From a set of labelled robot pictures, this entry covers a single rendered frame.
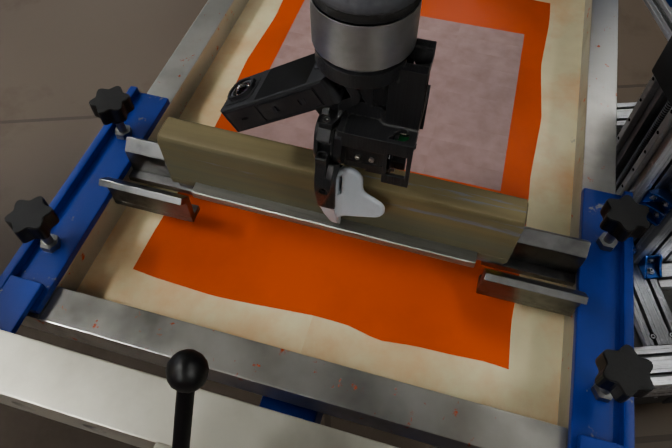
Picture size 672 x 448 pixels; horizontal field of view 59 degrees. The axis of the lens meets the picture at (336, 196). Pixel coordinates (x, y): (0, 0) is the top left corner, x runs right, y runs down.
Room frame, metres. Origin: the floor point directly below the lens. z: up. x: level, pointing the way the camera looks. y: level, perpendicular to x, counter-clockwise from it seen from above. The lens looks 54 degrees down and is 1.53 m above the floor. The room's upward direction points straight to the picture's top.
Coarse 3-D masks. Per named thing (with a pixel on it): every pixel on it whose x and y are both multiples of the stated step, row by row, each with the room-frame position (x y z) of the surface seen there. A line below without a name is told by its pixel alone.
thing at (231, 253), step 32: (288, 0) 0.79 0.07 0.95; (288, 32) 0.71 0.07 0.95; (256, 64) 0.64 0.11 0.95; (224, 128) 0.52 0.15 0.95; (256, 128) 0.52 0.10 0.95; (288, 128) 0.52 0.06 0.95; (160, 224) 0.37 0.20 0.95; (192, 224) 0.37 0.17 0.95; (224, 224) 0.37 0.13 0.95; (256, 224) 0.37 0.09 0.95; (288, 224) 0.37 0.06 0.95; (160, 256) 0.33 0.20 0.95; (192, 256) 0.33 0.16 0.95; (224, 256) 0.33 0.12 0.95; (256, 256) 0.33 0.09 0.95; (288, 256) 0.33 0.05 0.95; (320, 256) 0.33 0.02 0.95; (192, 288) 0.29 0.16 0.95; (224, 288) 0.29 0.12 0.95; (256, 288) 0.29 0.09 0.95; (288, 288) 0.29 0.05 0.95; (320, 288) 0.29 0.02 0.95
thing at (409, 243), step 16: (192, 192) 0.36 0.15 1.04; (208, 192) 0.36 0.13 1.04; (224, 192) 0.36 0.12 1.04; (240, 208) 0.35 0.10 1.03; (256, 208) 0.34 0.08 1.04; (272, 208) 0.34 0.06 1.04; (288, 208) 0.34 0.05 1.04; (304, 224) 0.33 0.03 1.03; (320, 224) 0.32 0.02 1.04; (336, 224) 0.32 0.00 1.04; (352, 224) 0.32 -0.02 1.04; (368, 240) 0.31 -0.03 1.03; (384, 240) 0.30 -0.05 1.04; (400, 240) 0.30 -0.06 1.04; (416, 240) 0.30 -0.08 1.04; (432, 256) 0.29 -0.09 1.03; (448, 256) 0.29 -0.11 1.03; (464, 256) 0.28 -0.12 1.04
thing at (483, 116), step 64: (448, 0) 0.79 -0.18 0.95; (512, 0) 0.79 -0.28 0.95; (448, 64) 0.64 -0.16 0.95; (512, 64) 0.64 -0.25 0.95; (448, 128) 0.52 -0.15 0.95; (512, 128) 0.52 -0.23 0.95; (512, 192) 0.42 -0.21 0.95; (384, 256) 0.33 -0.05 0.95; (384, 320) 0.25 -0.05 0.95; (448, 320) 0.25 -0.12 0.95
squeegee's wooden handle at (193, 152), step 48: (192, 144) 0.37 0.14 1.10; (240, 144) 0.37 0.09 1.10; (288, 144) 0.37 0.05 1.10; (240, 192) 0.36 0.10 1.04; (288, 192) 0.34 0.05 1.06; (384, 192) 0.32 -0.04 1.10; (432, 192) 0.31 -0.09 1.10; (480, 192) 0.31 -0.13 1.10; (432, 240) 0.30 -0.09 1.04; (480, 240) 0.29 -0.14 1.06
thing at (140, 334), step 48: (240, 0) 0.76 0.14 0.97; (192, 48) 0.64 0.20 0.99; (576, 144) 0.49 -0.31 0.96; (576, 192) 0.41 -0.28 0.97; (96, 240) 0.34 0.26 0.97; (96, 336) 0.22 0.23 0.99; (144, 336) 0.22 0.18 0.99; (192, 336) 0.22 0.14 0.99; (240, 384) 0.18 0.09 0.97; (288, 384) 0.18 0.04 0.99; (336, 384) 0.18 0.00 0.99; (384, 384) 0.18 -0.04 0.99; (432, 432) 0.13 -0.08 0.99; (480, 432) 0.13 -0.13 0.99; (528, 432) 0.13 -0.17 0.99
